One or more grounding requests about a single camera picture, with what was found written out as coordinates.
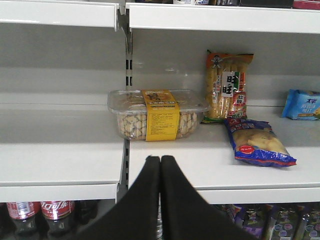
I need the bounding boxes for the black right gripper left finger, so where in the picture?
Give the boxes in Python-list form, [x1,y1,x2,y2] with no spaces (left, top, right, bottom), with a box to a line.
[74,156,161,240]

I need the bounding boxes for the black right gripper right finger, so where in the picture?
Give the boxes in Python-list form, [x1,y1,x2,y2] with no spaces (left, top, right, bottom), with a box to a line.
[160,155,254,240]

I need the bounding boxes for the plastic coke bottle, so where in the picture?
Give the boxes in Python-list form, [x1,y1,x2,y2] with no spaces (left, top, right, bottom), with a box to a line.
[6,201,41,240]
[40,200,76,240]

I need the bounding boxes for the purple label juice bottle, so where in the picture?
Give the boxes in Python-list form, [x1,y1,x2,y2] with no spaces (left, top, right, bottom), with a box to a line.
[230,203,271,240]

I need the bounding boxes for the blue snack bag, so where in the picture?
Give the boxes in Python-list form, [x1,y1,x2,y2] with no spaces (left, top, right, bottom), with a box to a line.
[224,117,297,168]

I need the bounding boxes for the clear biscuit box yellow label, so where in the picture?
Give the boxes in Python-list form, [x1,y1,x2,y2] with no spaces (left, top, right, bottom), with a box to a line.
[107,89,210,142]

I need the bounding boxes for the yellow rice cracker pack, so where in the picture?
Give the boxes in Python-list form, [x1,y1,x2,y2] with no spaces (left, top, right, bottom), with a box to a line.
[203,50,254,124]

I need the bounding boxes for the light blue cracker pack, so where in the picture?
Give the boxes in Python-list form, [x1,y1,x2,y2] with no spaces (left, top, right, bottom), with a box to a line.
[281,89,320,121]

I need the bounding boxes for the white metal shelf unit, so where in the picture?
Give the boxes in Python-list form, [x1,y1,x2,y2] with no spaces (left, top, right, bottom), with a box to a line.
[0,0,320,240]

